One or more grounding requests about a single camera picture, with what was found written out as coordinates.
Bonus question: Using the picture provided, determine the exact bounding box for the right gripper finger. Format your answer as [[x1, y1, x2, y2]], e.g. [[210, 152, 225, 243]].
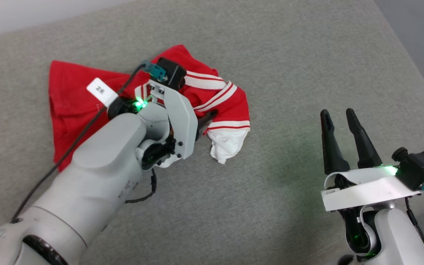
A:
[[320, 109, 351, 174], [346, 108, 383, 169]]

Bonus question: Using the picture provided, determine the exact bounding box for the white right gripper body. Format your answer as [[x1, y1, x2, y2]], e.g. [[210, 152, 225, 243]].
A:
[[321, 166, 423, 212]]

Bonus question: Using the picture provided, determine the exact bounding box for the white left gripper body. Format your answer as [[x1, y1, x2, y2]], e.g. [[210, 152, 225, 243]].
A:
[[135, 82, 199, 160]]

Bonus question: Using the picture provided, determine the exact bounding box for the red and white jersey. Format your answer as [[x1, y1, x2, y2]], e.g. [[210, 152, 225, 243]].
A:
[[48, 44, 251, 173]]

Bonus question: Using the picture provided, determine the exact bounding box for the teal left camera connector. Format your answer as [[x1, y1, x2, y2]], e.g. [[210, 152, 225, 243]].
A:
[[141, 61, 167, 82]]

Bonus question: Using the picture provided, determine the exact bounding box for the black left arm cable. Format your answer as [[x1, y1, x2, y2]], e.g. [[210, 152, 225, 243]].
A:
[[10, 63, 148, 224]]

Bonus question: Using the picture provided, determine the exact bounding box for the white cable label tag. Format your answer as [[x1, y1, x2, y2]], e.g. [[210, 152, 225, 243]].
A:
[[86, 77, 119, 108]]

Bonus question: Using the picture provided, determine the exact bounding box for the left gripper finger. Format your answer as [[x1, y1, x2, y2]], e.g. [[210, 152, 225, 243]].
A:
[[197, 110, 218, 142]]

